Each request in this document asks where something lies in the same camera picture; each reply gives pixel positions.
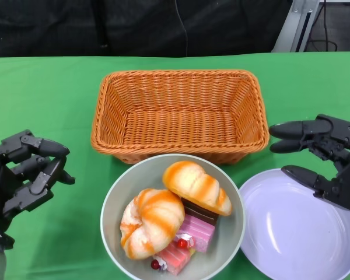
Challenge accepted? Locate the orange striped bread roll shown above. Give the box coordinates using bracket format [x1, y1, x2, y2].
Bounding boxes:
[120, 188, 186, 260]
[162, 160, 233, 217]

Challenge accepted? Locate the chocolate layered cake slice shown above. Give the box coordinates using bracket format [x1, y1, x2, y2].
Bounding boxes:
[180, 197, 220, 226]

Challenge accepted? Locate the black fabric backdrop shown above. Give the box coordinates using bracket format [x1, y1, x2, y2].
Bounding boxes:
[0, 0, 293, 58]

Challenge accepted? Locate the grey aluminium frame post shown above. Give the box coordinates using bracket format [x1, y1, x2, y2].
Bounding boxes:
[270, 0, 321, 54]

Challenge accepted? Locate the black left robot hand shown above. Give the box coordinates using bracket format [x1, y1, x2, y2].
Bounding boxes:
[0, 129, 76, 249]

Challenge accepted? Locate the pink layered cake slice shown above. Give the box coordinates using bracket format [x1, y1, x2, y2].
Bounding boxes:
[177, 213, 217, 253]

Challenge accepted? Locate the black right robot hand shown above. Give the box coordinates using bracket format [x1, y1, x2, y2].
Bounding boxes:
[268, 114, 350, 214]

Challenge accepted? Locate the orange wicker basket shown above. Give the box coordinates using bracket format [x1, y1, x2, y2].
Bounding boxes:
[90, 69, 270, 166]

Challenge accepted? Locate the red cake with cherries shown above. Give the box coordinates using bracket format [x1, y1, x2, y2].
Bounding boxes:
[150, 233, 195, 276]

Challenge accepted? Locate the black floor cable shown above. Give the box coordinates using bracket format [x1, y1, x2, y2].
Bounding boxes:
[307, 0, 339, 52]

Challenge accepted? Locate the lavender round plate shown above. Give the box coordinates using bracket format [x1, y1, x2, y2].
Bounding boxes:
[238, 168, 350, 280]

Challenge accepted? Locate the grey round bowl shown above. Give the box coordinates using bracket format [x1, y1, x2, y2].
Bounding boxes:
[100, 153, 246, 280]

